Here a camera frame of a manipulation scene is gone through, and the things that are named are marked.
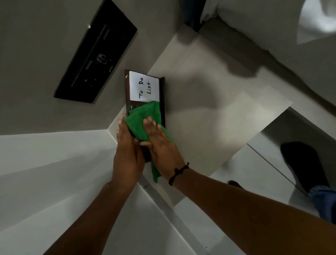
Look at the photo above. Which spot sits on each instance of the white paper note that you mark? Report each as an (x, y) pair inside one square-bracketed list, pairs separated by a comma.
[(144, 85)]

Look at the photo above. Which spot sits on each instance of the person's left fingers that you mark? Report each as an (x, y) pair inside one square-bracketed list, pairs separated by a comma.
[(120, 130)]

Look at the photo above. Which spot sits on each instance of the person's dark foot tip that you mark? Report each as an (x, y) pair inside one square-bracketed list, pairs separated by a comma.
[(235, 184)]

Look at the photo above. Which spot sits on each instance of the person's right thumb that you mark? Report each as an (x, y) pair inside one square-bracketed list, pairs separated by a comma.
[(145, 143)]

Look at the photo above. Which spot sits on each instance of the person's right hand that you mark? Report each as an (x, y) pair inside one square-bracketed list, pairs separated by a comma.
[(164, 155)]

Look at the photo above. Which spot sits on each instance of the person's right forearm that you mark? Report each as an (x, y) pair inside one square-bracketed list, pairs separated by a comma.
[(249, 218)]

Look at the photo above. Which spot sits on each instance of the white rounded fixture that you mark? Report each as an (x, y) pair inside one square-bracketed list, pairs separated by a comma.
[(317, 18)]

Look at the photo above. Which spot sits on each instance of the black wall panel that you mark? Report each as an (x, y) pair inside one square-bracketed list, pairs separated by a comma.
[(97, 52)]

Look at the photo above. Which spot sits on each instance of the dark brown board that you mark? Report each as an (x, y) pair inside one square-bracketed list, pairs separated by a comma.
[(162, 99)]

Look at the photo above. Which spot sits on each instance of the green cleaning cloth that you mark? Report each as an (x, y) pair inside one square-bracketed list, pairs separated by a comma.
[(139, 120)]

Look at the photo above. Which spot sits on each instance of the person's left hand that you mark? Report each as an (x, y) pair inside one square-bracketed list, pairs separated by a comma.
[(127, 157)]

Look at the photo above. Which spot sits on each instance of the black wrist band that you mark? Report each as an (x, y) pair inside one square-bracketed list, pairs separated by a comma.
[(175, 174)]

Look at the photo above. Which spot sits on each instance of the person's left forearm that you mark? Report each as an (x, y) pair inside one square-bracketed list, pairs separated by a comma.
[(97, 218)]

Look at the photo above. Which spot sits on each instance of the person's blue jeans leg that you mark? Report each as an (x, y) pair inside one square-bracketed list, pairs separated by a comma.
[(324, 202)]

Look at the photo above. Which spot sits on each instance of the person's black sock foot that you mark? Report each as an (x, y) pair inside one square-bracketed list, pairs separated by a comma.
[(304, 165)]

